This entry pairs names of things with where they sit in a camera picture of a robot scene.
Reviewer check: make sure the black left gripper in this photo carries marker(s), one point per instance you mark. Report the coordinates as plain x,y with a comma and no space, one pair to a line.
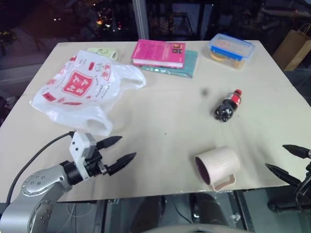
93,165

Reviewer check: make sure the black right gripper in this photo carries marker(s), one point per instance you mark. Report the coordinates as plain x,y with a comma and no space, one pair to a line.
309,171

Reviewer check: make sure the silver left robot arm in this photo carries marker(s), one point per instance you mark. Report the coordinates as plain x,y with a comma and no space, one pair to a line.
36,191

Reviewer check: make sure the beige cardboard table cover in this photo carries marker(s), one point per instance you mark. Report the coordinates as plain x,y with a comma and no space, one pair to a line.
170,121

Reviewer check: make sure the pink ribbed mug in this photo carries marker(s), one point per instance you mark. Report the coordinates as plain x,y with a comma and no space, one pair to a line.
221,161

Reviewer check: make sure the white red printed plastic bag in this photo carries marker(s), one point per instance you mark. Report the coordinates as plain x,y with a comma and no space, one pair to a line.
77,92

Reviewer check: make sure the small cola bottle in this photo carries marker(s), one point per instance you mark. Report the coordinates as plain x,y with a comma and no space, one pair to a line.
227,109

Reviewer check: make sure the dark rounded shape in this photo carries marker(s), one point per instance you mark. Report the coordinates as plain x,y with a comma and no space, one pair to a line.
210,208

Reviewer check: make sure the pale green tissue pack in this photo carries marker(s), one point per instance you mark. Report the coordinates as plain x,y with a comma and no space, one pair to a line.
102,51

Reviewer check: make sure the pink book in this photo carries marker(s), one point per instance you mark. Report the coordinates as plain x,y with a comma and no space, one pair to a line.
158,53

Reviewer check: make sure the brown paper bag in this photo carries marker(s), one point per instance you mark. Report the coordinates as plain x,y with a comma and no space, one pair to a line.
296,51

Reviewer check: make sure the teal book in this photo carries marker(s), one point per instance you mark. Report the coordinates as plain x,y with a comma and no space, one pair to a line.
187,64

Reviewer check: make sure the clear blue-lidded food container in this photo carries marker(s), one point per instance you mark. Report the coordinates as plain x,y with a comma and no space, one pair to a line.
230,47

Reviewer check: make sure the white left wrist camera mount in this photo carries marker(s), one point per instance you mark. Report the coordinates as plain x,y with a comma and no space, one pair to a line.
78,146

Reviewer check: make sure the silver metal post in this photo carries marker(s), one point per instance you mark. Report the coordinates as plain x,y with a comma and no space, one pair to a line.
143,19

